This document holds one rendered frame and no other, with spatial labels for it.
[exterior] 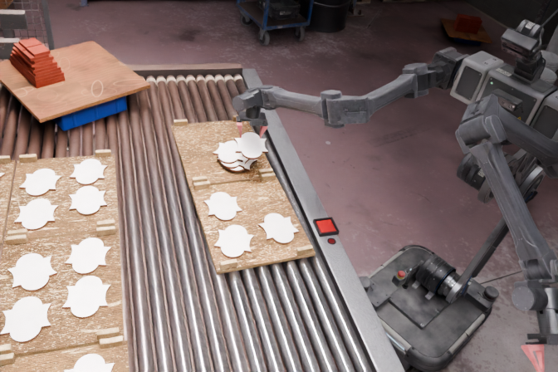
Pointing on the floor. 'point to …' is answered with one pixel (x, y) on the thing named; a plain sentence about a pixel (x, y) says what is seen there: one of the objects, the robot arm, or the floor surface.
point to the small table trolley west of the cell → (252, 14)
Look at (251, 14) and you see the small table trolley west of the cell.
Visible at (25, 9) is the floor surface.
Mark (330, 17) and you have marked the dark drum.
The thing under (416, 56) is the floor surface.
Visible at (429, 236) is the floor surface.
